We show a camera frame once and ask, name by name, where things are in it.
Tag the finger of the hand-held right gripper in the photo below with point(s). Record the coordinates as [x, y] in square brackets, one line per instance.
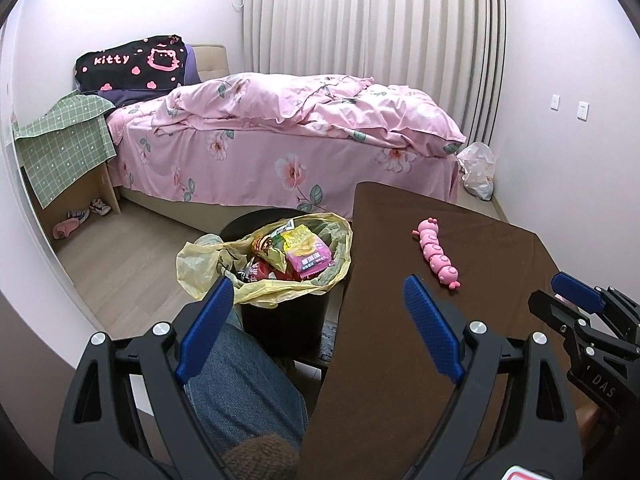
[577, 290]
[555, 312]

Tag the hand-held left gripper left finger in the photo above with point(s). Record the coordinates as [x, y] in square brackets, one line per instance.
[207, 330]

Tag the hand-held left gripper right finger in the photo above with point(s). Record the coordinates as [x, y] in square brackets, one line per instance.
[432, 330]

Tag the black snack wrapper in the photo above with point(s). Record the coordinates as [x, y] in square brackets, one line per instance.
[249, 275]

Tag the black trash bin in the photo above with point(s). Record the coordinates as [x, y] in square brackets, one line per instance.
[285, 325]

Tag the red orange wrapper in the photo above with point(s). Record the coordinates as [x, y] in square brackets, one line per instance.
[277, 274]

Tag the gold yellow snack wrapper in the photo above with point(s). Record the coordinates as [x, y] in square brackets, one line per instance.
[265, 250]

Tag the yellow pink snack packet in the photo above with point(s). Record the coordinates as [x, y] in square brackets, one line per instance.
[307, 252]

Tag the person's jeans leg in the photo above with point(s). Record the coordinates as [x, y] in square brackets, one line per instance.
[245, 385]

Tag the pink caterpillar toy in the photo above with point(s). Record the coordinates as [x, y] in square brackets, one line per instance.
[437, 255]

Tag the brown fuzzy sleeve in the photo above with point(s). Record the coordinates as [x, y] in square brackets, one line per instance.
[260, 457]

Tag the white plastic bag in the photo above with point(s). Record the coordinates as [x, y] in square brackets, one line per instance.
[477, 170]

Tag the white sneaker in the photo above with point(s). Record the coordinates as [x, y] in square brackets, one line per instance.
[100, 206]

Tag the striped shoe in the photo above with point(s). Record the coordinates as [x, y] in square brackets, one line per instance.
[78, 216]

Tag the pink slipper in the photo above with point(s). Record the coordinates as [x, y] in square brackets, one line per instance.
[65, 229]

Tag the green checkered cloth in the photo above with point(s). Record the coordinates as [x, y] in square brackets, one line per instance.
[60, 150]

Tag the purple pillow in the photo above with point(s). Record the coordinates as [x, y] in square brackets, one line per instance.
[127, 96]

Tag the bed with pink bedding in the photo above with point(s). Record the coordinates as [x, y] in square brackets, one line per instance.
[210, 62]

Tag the black pink cat print blanket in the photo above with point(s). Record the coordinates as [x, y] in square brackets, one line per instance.
[125, 67]

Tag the white pleated curtain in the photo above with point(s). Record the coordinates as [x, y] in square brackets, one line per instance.
[375, 20]

